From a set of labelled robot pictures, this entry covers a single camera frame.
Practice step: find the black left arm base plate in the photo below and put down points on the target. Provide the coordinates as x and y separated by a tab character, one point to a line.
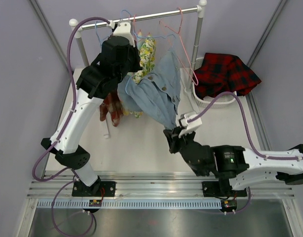
109	188

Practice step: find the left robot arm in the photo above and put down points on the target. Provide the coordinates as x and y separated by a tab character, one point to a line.
118	57

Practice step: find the white metal clothes rack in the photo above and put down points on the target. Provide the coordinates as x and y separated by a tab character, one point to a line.
77	29

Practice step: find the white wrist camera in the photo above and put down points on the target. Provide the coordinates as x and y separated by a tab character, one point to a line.
123	29
188	123

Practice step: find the pastel tie-dye garment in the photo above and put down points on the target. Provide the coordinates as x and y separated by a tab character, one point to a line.
139	39

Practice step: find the aluminium mounting rail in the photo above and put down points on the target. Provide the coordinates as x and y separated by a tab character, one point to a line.
155	185

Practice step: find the pink wire hanger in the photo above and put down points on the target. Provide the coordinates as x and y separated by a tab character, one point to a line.
193	77

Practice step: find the red black plaid skirt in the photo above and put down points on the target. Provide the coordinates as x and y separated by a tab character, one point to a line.
224	72

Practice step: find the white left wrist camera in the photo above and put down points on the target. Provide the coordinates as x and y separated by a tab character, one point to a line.
123	29

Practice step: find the red beige checked garment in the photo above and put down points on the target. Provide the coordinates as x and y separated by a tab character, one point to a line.
111	105

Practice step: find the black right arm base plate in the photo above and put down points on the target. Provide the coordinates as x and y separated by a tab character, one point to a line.
213	189

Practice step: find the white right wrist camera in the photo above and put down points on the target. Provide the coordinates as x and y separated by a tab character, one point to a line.
188	123

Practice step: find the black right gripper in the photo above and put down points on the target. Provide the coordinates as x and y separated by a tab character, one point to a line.
173	139

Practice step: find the white slotted cable duct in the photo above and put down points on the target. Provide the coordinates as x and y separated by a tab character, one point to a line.
131	203

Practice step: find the light blue denim garment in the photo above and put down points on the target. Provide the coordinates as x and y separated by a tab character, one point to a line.
158	92

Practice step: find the blue wire hanger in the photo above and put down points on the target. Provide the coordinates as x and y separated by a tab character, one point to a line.
97	35
165	75

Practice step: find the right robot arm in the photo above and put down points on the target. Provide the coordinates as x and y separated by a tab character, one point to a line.
236	167

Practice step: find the yellow green floral garment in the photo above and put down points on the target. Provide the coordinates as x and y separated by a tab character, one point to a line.
147	49

